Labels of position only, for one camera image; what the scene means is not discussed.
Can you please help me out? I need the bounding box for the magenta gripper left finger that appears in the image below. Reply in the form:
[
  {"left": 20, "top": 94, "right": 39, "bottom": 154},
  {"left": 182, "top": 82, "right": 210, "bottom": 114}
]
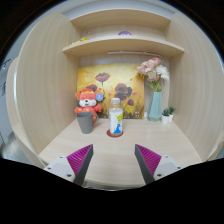
[{"left": 67, "top": 144, "right": 93, "bottom": 186}]

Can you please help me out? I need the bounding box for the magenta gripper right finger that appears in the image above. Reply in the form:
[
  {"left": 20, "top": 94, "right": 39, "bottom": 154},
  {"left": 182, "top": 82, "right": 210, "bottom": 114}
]
[{"left": 134, "top": 144, "right": 161, "bottom": 184}]

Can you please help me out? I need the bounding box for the clear plastic water bottle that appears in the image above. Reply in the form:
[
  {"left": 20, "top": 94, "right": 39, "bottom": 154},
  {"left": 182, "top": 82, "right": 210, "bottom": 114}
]
[{"left": 109, "top": 98, "right": 123, "bottom": 136}]

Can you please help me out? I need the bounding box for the red round coaster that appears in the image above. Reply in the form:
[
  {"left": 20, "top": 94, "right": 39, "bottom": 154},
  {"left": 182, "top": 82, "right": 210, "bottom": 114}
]
[{"left": 106, "top": 129, "right": 124, "bottom": 138}]

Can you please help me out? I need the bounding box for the grey mug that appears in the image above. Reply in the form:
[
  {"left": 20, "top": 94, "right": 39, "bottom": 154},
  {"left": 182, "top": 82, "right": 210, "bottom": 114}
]
[{"left": 77, "top": 112, "right": 98, "bottom": 134}]

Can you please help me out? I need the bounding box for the light blue vase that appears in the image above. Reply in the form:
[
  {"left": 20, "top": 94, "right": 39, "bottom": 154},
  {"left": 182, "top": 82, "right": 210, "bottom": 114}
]
[{"left": 148, "top": 92, "right": 162, "bottom": 122}]

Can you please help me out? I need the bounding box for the small potted succulent white pot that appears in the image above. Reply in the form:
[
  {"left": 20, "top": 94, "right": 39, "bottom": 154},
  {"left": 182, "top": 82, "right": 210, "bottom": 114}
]
[{"left": 162, "top": 108, "right": 170, "bottom": 124}]

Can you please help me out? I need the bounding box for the red plush fox toy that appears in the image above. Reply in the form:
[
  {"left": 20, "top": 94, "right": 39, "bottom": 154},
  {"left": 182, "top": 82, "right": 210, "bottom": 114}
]
[{"left": 74, "top": 88, "right": 102, "bottom": 123}]

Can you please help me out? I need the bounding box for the yellow poppy flower painting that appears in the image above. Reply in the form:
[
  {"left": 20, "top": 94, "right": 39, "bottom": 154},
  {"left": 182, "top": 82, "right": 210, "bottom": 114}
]
[{"left": 77, "top": 63, "right": 144, "bottom": 119}]

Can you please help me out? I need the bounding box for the wooden desk hutch shelf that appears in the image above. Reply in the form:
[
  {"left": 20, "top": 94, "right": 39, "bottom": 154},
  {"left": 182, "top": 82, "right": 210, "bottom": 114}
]
[{"left": 5, "top": 8, "right": 224, "bottom": 164}]

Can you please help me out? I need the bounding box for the pink white flower bouquet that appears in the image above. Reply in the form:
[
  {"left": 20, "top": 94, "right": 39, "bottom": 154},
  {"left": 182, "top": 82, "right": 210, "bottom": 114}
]
[{"left": 137, "top": 57, "right": 169, "bottom": 92}]

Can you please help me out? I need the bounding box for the under-shelf light bar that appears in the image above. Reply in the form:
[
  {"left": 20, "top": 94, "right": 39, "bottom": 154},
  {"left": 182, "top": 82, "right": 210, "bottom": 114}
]
[{"left": 107, "top": 51, "right": 161, "bottom": 57}]

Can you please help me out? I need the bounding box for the yellow object on shelf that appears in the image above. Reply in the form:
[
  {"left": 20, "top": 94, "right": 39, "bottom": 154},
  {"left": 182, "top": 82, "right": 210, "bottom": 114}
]
[{"left": 70, "top": 37, "right": 89, "bottom": 45}]

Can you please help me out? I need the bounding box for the purple round number sticker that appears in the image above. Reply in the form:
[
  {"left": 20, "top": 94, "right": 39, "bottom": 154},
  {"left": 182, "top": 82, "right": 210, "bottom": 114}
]
[{"left": 118, "top": 31, "right": 132, "bottom": 36}]

